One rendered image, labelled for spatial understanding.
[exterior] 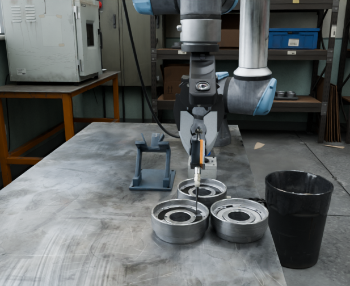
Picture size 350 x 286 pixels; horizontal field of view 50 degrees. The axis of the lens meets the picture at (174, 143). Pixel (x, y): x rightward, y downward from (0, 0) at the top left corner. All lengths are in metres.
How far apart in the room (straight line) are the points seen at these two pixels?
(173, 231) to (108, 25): 4.05
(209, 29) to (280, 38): 3.58
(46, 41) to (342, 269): 2.41
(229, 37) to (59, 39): 1.91
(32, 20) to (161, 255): 2.55
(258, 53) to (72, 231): 0.73
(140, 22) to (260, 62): 3.43
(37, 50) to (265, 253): 2.58
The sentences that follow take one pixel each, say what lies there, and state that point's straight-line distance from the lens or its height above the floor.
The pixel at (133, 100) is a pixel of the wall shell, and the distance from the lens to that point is 4.84.
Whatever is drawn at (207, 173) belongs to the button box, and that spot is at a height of 0.83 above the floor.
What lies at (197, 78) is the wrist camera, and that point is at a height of 1.08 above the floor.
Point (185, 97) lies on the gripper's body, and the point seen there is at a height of 1.04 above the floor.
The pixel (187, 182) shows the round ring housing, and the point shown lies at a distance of 0.83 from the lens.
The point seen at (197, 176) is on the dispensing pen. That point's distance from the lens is 0.72.
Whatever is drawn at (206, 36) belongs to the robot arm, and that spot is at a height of 1.15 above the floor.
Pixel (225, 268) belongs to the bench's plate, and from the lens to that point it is 0.62.
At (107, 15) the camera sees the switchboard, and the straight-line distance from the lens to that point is 4.60.
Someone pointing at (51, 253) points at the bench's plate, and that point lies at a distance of 0.68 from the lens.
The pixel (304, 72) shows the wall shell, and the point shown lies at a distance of 4.84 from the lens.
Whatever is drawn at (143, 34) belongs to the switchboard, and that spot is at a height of 1.16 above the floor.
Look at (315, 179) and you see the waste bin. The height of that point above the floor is 0.40.
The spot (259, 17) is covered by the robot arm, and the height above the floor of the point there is 1.20.
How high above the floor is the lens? 1.15
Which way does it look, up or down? 16 degrees down
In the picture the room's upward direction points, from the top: straight up
